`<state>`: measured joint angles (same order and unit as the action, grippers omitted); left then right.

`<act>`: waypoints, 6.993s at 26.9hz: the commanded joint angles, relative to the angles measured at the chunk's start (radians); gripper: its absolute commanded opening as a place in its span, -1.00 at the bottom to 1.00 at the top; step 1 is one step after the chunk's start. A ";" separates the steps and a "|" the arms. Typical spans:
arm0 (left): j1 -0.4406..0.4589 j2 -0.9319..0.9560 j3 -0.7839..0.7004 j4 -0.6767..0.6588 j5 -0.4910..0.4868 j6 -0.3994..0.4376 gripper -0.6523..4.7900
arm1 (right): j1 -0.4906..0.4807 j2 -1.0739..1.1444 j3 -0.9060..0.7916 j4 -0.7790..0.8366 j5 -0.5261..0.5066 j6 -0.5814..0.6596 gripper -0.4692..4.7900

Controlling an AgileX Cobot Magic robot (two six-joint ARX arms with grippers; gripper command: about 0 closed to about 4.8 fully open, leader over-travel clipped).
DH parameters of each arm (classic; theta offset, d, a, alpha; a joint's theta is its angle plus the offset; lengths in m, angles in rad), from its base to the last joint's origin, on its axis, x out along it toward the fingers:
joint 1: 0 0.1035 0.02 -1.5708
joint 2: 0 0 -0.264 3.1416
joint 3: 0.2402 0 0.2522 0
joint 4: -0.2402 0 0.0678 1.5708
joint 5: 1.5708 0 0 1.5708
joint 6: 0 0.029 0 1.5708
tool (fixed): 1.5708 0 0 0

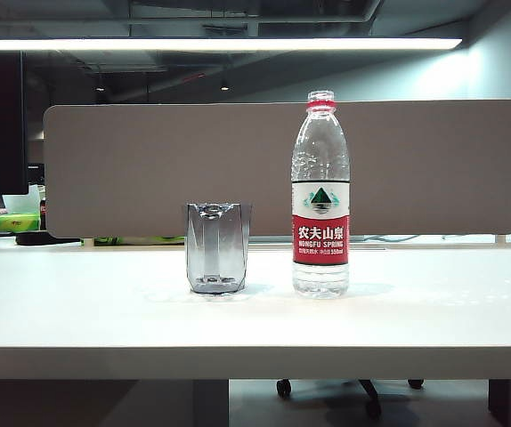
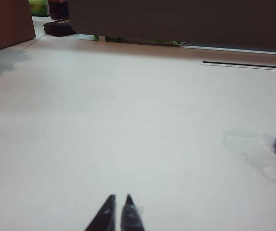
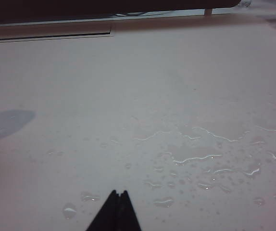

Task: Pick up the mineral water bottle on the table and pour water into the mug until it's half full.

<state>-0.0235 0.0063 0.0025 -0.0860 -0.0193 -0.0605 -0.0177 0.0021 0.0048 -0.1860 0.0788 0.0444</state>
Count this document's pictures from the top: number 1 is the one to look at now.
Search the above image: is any black flat object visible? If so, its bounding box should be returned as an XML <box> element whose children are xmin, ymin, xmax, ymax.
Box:
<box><xmin>14</xmin><ymin>231</ymin><xmax>83</xmax><ymax>246</ymax></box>

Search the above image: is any Nongfu Spring water bottle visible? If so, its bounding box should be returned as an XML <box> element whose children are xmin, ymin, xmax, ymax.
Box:
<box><xmin>290</xmin><ymin>90</ymin><xmax>353</xmax><ymax>300</ymax></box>

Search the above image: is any green tissue box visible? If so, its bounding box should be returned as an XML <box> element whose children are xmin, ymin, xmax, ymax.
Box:
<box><xmin>0</xmin><ymin>213</ymin><xmax>42</xmax><ymax>234</ymax></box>

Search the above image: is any black office chair base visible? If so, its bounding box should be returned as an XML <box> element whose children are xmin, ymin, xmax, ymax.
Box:
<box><xmin>275</xmin><ymin>378</ymin><xmax>426</xmax><ymax>420</ymax></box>

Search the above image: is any green flat package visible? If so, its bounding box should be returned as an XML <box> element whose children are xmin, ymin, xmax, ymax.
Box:
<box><xmin>93</xmin><ymin>235</ymin><xmax>186</xmax><ymax>246</ymax></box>

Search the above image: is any long ceiling light strip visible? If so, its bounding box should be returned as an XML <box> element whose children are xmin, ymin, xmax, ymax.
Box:
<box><xmin>0</xmin><ymin>37</ymin><xmax>464</xmax><ymax>52</ymax></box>

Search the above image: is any grey-brown desk divider panel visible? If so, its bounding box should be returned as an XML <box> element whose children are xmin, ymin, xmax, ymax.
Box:
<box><xmin>43</xmin><ymin>98</ymin><xmax>511</xmax><ymax>239</ymax></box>

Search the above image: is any clear faceted glass mug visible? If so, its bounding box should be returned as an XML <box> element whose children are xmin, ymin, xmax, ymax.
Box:
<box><xmin>185</xmin><ymin>202</ymin><xmax>253</xmax><ymax>297</ymax></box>

